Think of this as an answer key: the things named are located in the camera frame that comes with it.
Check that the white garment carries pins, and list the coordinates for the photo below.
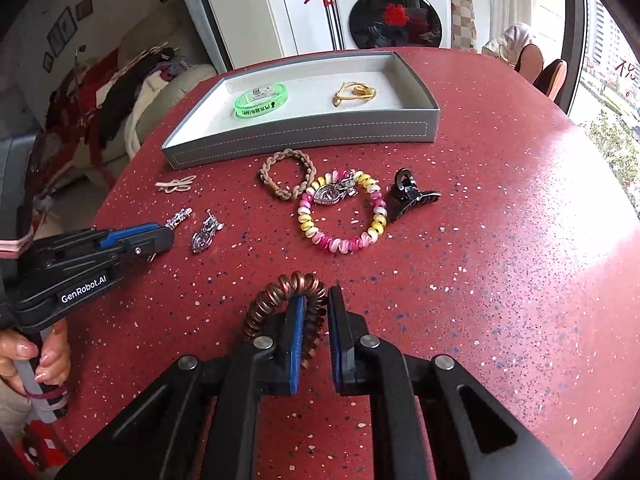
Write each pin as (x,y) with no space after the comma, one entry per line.
(145,110)

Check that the dark cloth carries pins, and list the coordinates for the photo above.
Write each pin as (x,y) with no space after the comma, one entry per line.
(120,95)

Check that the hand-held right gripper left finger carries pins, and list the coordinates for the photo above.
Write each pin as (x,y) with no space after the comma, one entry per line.
(295,340)

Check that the white cloth bundle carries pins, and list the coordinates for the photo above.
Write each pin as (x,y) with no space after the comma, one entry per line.
(517,37)

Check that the grey jewelry tray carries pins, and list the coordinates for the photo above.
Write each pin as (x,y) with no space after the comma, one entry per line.
(300,132)

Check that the black claw hair clip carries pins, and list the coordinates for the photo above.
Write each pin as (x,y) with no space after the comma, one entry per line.
(410,198)

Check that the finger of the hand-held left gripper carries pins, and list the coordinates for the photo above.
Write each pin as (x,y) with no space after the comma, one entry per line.
(130,234)
(150,246)

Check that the person's left hand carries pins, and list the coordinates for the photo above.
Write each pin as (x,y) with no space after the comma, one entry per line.
(52,355)

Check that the red window decal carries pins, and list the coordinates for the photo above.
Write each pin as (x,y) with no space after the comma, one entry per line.
(629,72)

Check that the beige bow hair clip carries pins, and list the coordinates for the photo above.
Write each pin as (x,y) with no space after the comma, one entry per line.
(172,186)

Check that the silver heart hair clip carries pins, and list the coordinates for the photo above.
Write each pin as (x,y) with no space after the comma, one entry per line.
(326,194)
(201,242)

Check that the large framed wall picture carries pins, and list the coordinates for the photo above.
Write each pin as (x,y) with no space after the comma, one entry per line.
(62,30)

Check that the small silver star hair clip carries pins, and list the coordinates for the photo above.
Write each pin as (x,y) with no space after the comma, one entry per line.
(179,219)

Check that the red patterned blanket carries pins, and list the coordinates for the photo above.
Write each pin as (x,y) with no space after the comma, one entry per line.
(70,110)

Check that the brown chair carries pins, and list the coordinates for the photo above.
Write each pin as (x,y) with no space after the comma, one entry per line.
(552,80)
(530,62)

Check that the checkered cloth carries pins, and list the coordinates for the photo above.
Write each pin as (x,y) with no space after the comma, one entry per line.
(464,15)

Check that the pole with red hook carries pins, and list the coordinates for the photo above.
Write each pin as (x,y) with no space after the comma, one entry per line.
(332,20)

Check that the small framed wall picture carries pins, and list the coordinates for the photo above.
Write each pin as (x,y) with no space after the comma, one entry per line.
(84,6)

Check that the white cabinet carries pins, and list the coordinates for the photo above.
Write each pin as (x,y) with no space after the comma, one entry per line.
(250,10)

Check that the beige sofa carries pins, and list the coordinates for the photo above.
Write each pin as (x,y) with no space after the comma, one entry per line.
(192,80)

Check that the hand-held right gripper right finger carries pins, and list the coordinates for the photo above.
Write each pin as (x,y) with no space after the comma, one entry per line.
(336,345)

